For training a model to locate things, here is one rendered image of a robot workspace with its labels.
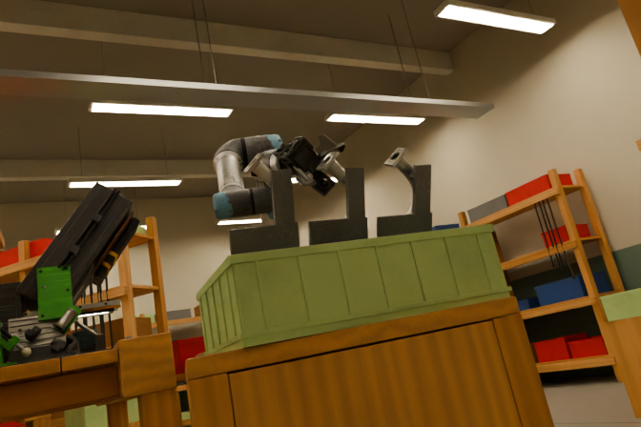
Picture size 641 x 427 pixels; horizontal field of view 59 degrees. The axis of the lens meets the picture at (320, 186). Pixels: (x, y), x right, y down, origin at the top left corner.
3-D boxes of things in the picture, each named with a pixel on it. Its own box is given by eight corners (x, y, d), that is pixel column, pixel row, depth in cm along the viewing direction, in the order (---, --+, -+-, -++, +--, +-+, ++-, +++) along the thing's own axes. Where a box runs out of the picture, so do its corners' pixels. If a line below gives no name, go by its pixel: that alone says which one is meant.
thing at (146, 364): (126, 400, 280) (123, 369, 285) (177, 387, 152) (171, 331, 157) (95, 406, 274) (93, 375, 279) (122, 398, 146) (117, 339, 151)
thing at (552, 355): (622, 383, 536) (549, 168, 600) (426, 397, 781) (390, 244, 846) (654, 372, 563) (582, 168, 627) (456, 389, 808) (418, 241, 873)
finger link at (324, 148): (332, 131, 132) (305, 146, 138) (347, 149, 134) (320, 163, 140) (336, 124, 135) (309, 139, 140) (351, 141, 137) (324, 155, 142)
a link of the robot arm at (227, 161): (207, 137, 194) (211, 193, 150) (238, 133, 196) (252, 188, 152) (212, 168, 199) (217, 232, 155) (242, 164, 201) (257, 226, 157)
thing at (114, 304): (117, 313, 238) (116, 306, 239) (120, 307, 224) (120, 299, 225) (12, 328, 221) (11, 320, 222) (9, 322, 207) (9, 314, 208)
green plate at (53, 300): (73, 324, 210) (70, 274, 221) (73, 315, 204) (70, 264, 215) (39, 329, 205) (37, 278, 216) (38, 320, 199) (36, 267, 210)
